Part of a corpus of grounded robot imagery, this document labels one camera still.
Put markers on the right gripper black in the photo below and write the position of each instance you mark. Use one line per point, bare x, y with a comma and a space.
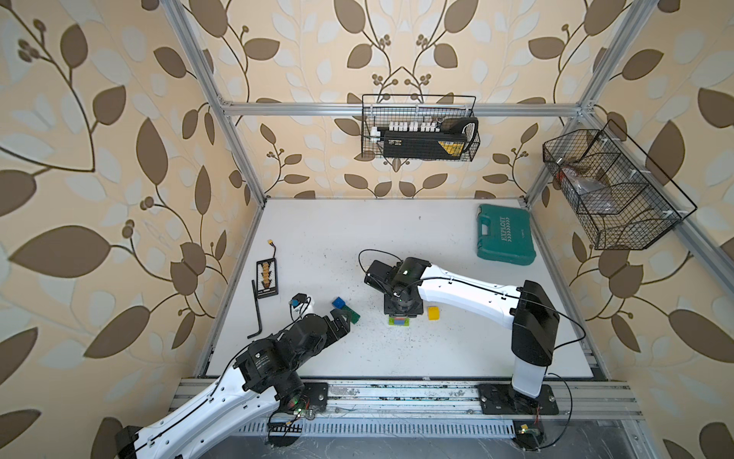
415, 308

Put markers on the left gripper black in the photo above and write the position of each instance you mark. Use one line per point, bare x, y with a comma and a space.
334, 336

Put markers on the dark green lego brick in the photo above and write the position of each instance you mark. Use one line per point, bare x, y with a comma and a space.
353, 316

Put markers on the lime green lego brick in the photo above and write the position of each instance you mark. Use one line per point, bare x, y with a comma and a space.
399, 321

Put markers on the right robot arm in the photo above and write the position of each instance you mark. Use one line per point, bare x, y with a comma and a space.
525, 310

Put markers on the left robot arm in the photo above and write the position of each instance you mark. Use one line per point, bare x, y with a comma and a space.
261, 380

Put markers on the blue lego brick upper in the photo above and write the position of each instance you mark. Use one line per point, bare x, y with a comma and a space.
339, 303

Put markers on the yellow lego brick upper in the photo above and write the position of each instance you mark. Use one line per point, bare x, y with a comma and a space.
434, 313

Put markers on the black bit holder card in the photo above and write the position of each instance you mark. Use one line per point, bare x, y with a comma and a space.
266, 278

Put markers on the black hex key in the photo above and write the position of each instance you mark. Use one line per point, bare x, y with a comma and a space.
258, 316

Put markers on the green tool case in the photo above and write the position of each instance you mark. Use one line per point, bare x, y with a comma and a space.
504, 235

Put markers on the black box in basket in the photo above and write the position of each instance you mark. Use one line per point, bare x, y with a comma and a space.
454, 139

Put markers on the plastic bag in basket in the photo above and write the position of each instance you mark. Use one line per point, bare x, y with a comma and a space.
580, 189

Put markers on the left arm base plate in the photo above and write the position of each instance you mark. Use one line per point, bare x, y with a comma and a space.
312, 398

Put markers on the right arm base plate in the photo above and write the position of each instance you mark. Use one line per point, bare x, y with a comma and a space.
500, 398

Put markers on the back wire basket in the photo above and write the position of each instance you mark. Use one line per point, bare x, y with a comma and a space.
407, 111

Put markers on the wire basket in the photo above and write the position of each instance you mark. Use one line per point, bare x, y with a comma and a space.
407, 111
644, 202

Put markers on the right wire basket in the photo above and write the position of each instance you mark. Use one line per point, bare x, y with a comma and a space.
644, 202

